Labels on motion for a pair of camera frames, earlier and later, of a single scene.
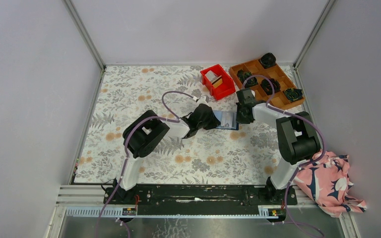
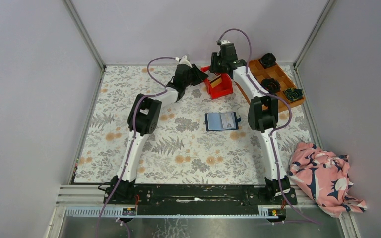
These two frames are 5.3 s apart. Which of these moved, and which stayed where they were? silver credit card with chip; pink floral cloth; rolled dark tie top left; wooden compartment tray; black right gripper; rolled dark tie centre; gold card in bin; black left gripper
Moved: wooden compartment tray; black left gripper; black right gripper
Stayed: silver credit card with chip; rolled dark tie top left; gold card in bin; rolled dark tie centre; pink floral cloth
